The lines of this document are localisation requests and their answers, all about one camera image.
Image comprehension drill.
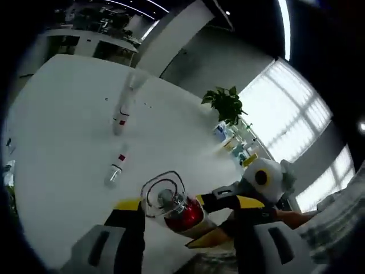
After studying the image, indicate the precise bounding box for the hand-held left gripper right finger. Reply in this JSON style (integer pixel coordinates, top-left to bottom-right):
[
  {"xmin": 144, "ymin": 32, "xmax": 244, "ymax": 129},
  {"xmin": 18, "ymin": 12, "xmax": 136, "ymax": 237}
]
[{"xmin": 232, "ymin": 195, "xmax": 316, "ymax": 274}]

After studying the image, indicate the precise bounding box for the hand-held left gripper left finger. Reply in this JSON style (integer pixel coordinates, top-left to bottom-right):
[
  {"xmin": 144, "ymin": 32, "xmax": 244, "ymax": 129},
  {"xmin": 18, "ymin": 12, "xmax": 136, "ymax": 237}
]
[{"xmin": 60, "ymin": 198, "xmax": 147, "ymax": 274}]

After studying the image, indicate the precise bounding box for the red collar pump skincare bottle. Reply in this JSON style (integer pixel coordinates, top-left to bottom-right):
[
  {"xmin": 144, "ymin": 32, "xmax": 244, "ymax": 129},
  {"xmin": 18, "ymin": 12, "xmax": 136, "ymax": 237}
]
[{"xmin": 140, "ymin": 170, "xmax": 219, "ymax": 240}]

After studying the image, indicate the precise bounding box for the white skincare tube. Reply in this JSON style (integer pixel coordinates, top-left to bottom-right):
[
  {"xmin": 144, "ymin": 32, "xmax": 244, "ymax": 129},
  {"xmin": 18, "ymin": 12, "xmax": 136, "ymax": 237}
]
[{"xmin": 112, "ymin": 67, "xmax": 149, "ymax": 135}]

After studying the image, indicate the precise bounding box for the yellow bottle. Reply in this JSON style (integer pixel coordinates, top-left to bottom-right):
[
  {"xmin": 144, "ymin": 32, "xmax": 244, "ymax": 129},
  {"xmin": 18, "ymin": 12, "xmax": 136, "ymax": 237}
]
[{"xmin": 241, "ymin": 152, "xmax": 259, "ymax": 168}]

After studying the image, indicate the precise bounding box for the person's right hand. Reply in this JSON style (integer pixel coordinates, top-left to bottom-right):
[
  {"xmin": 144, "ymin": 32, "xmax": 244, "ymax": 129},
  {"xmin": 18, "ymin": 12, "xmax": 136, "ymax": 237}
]
[{"xmin": 275, "ymin": 209, "xmax": 314, "ymax": 229}]

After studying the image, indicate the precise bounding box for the bright window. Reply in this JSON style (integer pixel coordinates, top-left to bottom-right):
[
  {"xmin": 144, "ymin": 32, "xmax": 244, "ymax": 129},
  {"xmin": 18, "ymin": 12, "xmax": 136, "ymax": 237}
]
[{"xmin": 238, "ymin": 60, "xmax": 334, "ymax": 164}]

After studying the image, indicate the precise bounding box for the blue white package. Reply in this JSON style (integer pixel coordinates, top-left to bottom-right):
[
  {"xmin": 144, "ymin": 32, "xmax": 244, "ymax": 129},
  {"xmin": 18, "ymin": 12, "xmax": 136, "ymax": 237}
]
[{"xmin": 213, "ymin": 121, "xmax": 229, "ymax": 141}]

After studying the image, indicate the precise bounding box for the person in plaid shirt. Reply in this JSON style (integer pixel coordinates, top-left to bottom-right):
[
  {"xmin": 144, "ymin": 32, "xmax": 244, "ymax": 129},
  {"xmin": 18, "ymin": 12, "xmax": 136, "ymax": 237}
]
[{"xmin": 296, "ymin": 168, "xmax": 365, "ymax": 263}]

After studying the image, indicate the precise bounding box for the green potted plant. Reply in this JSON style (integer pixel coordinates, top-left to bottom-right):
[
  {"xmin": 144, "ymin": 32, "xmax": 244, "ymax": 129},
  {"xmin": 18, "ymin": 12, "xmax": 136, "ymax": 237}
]
[{"xmin": 201, "ymin": 85, "xmax": 248, "ymax": 127}]

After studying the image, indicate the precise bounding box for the ceiling light strip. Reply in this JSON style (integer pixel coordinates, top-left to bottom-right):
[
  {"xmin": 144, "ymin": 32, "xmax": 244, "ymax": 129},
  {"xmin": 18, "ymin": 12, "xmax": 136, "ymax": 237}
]
[{"xmin": 277, "ymin": 0, "xmax": 292, "ymax": 61}]

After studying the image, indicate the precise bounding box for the white office desk row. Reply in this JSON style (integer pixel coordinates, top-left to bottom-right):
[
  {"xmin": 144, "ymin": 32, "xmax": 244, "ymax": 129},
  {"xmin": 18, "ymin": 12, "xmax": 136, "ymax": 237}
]
[{"xmin": 42, "ymin": 27, "xmax": 139, "ymax": 62}]

